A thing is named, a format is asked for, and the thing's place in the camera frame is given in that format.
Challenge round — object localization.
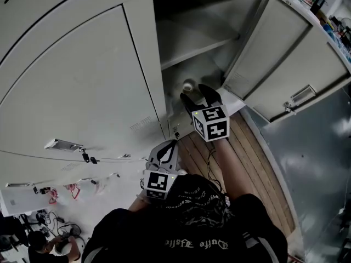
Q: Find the person's black printed shirt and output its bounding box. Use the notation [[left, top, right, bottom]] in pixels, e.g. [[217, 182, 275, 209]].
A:
[[81, 174, 288, 263]]

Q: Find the person's left forearm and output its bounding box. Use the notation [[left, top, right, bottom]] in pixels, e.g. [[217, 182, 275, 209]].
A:
[[127, 200, 154, 213]]

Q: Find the wooden plank platform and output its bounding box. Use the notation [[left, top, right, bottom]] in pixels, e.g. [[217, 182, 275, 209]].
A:
[[175, 111, 297, 239]]

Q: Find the white round device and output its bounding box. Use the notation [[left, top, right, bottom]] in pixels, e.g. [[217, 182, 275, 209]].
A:
[[56, 236, 78, 255]]

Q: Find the grey metal locker cabinet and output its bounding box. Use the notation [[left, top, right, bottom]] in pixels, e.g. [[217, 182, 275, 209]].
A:
[[0, 0, 351, 187]]

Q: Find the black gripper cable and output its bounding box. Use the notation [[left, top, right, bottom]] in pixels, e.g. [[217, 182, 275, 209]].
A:
[[205, 143, 229, 197]]

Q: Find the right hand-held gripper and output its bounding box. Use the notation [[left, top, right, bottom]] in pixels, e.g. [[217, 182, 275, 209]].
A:
[[179, 83, 230, 143]]

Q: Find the blue wrapped bundle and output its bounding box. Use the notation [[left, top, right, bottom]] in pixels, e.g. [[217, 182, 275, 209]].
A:
[[320, 23, 351, 64]]

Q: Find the black cable tangle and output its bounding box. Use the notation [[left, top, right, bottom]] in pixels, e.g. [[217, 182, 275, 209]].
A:
[[35, 209, 83, 238]]

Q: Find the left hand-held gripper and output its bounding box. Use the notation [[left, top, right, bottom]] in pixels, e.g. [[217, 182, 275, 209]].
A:
[[140, 139, 179, 202]]

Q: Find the locker door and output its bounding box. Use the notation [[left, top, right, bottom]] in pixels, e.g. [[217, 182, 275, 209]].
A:
[[220, 0, 351, 124]]

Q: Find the person's right forearm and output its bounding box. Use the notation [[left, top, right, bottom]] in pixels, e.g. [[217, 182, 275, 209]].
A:
[[211, 139, 247, 199]]

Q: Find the black car key fob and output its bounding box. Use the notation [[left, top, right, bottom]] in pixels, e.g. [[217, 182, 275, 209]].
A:
[[81, 150, 97, 164]]

